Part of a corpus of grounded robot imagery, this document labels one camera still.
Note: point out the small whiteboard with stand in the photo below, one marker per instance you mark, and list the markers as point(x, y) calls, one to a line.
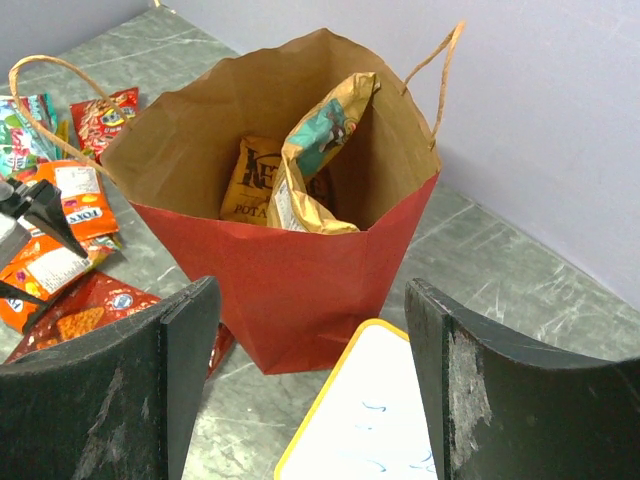
point(367, 421)

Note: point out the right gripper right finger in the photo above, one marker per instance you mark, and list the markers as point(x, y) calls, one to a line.
point(502, 405)

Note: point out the red Doritos bag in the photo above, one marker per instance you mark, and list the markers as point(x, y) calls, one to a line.
point(92, 302)

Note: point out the orange Fox's candy bag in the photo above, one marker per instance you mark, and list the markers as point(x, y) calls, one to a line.
point(83, 198)

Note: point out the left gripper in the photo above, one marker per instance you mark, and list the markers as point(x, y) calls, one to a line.
point(40, 204)

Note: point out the red paper bag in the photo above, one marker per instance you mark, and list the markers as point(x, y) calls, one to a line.
point(292, 300)

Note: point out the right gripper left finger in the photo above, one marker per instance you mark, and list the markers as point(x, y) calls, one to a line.
point(117, 403)

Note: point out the brown paper snack bag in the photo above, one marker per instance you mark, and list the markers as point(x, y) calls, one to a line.
point(315, 140)

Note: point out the yellow Kettle chips bag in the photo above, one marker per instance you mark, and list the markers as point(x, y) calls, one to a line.
point(250, 188)

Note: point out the teal Fox's mint bag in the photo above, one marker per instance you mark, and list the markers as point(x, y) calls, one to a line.
point(22, 146)

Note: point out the small red snack packet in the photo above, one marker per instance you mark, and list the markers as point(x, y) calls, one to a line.
point(96, 123)

